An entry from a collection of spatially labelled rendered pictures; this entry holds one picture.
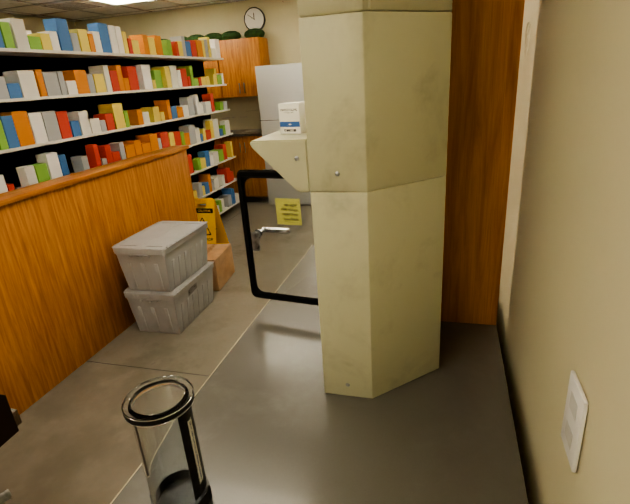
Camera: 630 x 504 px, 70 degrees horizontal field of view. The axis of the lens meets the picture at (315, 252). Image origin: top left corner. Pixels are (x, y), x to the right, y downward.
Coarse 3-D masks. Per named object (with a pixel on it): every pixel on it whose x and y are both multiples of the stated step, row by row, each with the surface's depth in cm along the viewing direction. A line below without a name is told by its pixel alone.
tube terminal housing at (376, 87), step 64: (320, 64) 78; (384, 64) 78; (448, 64) 85; (320, 128) 82; (384, 128) 82; (320, 192) 87; (384, 192) 86; (320, 256) 92; (384, 256) 91; (320, 320) 97; (384, 320) 96; (384, 384) 102
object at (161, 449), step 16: (144, 384) 74; (160, 384) 75; (176, 384) 75; (128, 400) 70; (144, 400) 74; (160, 400) 76; (176, 400) 76; (128, 416) 67; (144, 416) 67; (160, 416) 67; (144, 432) 68; (160, 432) 68; (176, 432) 69; (144, 448) 70; (160, 448) 69; (176, 448) 70; (144, 464) 72; (160, 464) 70; (176, 464) 71; (160, 480) 71; (176, 480) 72; (160, 496) 73; (176, 496) 73; (192, 496) 74
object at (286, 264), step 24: (264, 192) 126; (288, 192) 123; (264, 216) 129; (288, 216) 126; (264, 240) 132; (288, 240) 129; (312, 240) 126; (264, 264) 135; (288, 264) 132; (312, 264) 129; (264, 288) 138; (288, 288) 135; (312, 288) 132
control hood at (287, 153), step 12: (276, 132) 98; (252, 144) 87; (264, 144) 86; (276, 144) 85; (288, 144) 85; (300, 144) 84; (264, 156) 87; (276, 156) 86; (288, 156) 86; (300, 156) 85; (276, 168) 87; (288, 168) 86; (300, 168) 86; (288, 180) 87; (300, 180) 87
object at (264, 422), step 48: (288, 336) 128; (480, 336) 121; (240, 384) 109; (288, 384) 108; (432, 384) 104; (480, 384) 103; (240, 432) 94; (288, 432) 93; (336, 432) 92; (384, 432) 91; (432, 432) 90; (480, 432) 90; (144, 480) 84; (240, 480) 83; (288, 480) 82; (336, 480) 81; (384, 480) 81; (432, 480) 80; (480, 480) 79
